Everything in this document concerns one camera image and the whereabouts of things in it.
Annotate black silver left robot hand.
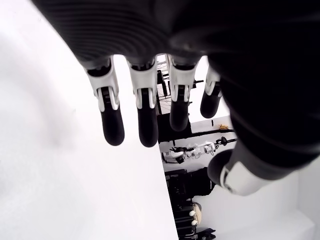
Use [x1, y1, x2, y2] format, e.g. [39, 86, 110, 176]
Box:
[31, 0, 320, 197]

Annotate silver white humanoid robot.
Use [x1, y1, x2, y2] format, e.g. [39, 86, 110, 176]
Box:
[161, 139, 218, 165]

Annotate black equipment cases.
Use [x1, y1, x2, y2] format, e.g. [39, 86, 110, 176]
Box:
[164, 168, 217, 240]

